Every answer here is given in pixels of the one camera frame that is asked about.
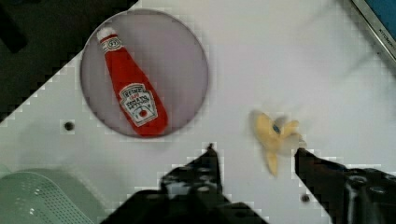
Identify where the yellow plush peeled banana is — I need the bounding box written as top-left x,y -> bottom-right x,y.
253,112 -> 307,176

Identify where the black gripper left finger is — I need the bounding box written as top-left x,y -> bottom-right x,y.
102,145 -> 268,224

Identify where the green perforated colander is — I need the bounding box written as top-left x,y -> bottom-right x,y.
0,169 -> 106,224

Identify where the red plush ketchup bottle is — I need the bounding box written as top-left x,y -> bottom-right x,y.
96,27 -> 168,137

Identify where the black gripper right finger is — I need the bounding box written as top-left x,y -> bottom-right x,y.
294,148 -> 396,224

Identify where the grey round plate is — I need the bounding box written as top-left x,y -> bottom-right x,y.
80,9 -> 209,137

